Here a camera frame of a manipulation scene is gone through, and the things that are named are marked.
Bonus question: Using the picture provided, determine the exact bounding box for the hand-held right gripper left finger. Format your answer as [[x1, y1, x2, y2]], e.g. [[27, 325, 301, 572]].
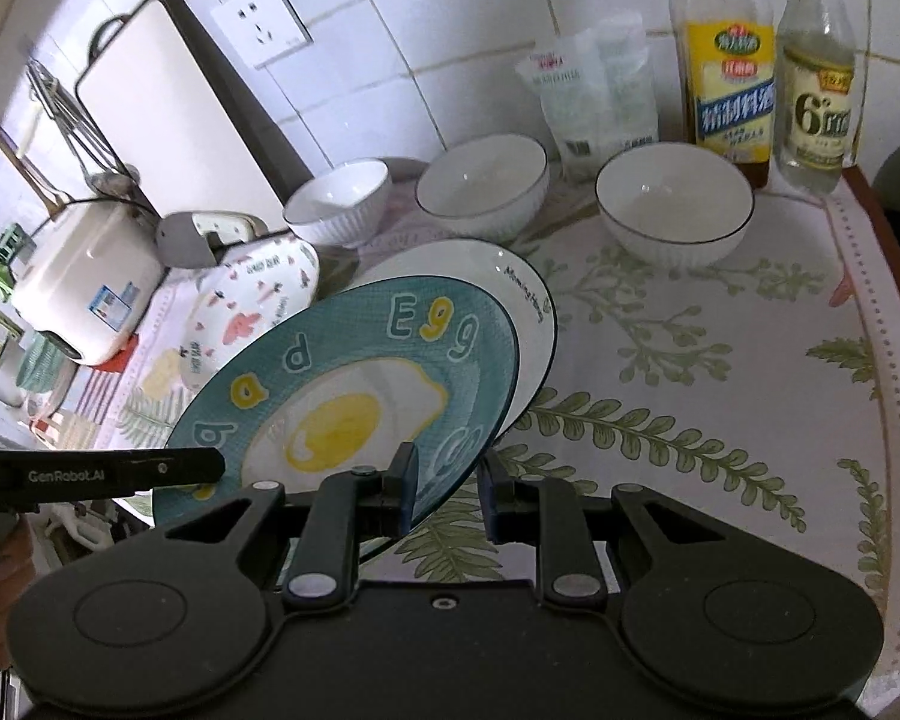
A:
[[163, 442, 421, 612]]

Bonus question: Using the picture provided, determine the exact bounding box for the green patterned bowl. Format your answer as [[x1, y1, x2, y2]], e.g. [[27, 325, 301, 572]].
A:
[[15, 334, 70, 407]]

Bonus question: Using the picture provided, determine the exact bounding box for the clear glass bowl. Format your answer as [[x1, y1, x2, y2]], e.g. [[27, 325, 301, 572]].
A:
[[596, 142, 755, 269]]

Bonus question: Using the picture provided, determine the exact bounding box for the white wall socket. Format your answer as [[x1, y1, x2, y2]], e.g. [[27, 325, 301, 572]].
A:
[[210, 0, 312, 70]]

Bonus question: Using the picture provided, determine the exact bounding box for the yellow label glass bottle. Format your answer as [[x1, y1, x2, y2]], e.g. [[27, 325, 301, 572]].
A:
[[669, 0, 777, 190]]

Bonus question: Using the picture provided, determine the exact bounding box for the white cutting board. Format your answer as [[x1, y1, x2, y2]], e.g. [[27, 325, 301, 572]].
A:
[[75, 0, 316, 230]]

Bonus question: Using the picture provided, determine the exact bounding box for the cream rice cooker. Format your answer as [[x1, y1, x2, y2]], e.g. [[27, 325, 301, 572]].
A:
[[11, 199, 167, 367]]

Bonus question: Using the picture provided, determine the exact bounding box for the clear bottle with pale label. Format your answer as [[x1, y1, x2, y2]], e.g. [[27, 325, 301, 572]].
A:
[[774, 0, 871, 196]]

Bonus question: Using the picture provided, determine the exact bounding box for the white rabbit carrot print plate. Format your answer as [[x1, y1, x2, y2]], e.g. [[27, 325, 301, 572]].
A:
[[141, 234, 321, 392]]

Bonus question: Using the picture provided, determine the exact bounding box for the green plastic object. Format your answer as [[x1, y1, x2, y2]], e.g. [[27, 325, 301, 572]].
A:
[[0, 227, 32, 293]]

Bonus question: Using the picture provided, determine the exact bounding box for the metal whisk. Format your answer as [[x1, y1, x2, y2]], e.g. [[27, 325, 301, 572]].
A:
[[26, 60, 117, 177]]

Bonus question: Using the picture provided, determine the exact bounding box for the leaf print tablecloth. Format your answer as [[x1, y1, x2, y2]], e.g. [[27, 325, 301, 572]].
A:
[[30, 127, 900, 691]]

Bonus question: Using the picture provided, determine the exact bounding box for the red striped cloth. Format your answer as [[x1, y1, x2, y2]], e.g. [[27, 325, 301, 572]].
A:
[[26, 337, 145, 452]]

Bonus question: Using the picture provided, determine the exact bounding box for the teal egg print plate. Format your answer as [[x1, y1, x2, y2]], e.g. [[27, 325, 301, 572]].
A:
[[152, 276, 522, 545]]

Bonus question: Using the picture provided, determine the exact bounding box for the clear plastic salt bag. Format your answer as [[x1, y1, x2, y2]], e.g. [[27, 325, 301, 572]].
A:
[[516, 11, 659, 181]]

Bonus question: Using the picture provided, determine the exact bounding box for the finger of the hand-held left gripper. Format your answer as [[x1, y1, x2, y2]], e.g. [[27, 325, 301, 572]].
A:
[[139, 448, 226, 496]]

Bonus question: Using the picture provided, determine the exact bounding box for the grey and cream kitchen tool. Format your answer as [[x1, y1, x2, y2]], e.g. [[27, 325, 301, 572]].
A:
[[155, 211, 271, 269]]

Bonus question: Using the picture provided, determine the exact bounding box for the wooden handled metal spoon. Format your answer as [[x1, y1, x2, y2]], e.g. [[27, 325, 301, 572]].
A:
[[0, 124, 72, 215]]

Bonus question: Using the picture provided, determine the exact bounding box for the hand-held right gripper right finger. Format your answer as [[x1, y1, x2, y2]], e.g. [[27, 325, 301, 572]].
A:
[[480, 456, 730, 611]]

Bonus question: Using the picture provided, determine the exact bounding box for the white plate with dark rim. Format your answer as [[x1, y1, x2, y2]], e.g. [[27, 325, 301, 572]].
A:
[[356, 238, 558, 436]]

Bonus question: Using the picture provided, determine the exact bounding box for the white ribbed bowl dark rim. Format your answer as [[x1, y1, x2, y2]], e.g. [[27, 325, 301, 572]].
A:
[[416, 136, 551, 241]]

